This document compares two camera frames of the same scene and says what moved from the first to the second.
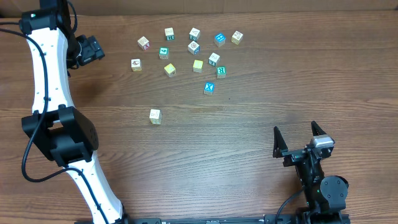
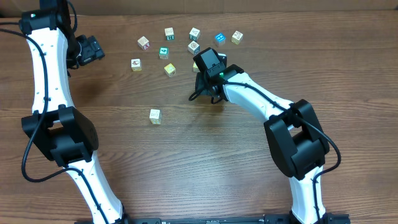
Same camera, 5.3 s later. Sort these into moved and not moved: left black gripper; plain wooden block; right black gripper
Moved: right black gripper
Not moved: left black gripper; plain wooden block
